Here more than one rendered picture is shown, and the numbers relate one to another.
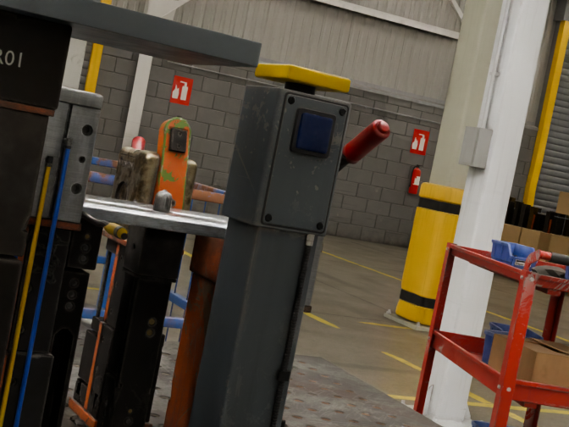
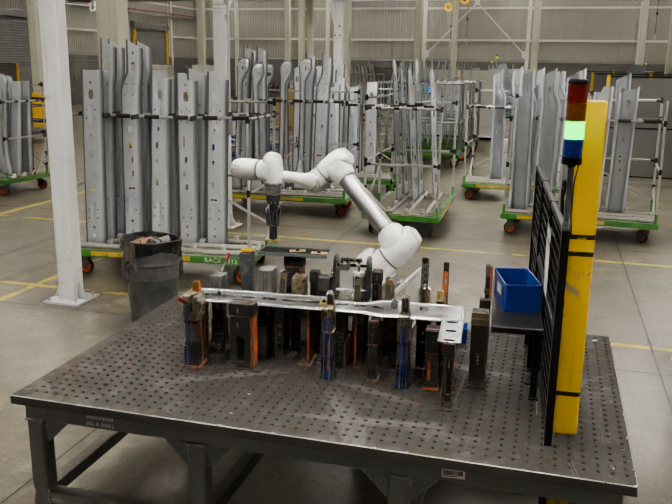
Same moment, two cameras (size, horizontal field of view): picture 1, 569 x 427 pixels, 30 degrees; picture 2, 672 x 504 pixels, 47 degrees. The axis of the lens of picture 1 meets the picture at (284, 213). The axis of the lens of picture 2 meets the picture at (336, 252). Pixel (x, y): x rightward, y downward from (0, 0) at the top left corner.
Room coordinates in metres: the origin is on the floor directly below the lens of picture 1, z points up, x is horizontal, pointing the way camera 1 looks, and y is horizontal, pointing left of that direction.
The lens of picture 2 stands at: (3.60, 2.96, 2.11)
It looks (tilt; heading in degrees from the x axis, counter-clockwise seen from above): 14 degrees down; 221
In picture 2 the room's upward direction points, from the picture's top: 1 degrees clockwise
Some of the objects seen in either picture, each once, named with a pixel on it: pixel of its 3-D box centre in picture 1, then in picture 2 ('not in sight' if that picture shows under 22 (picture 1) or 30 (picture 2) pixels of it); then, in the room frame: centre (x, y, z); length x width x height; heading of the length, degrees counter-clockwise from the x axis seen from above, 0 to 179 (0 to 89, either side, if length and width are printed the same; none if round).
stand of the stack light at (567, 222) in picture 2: not in sight; (571, 161); (0.99, 1.80, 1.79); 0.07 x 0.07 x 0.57
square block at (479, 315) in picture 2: not in sight; (478, 348); (0.69, 1.31, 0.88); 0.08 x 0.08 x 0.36; 30
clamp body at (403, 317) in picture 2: not in sight; (402, 349); (0.92, 1.06, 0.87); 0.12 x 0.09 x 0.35; 30
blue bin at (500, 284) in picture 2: not in sight; (516, 289); (0.38, 1.32, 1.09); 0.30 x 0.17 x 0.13; 39
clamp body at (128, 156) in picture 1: (130, 288); (194, 329); (1.39, 0.18, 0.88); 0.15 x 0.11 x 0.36; 30
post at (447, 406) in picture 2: not in sight; (447, 374); (0.96, 1.33, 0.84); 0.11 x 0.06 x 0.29; 30
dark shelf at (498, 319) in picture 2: not in sight; (514, 301); (0.32, 1.28, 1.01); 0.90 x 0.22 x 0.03; 30
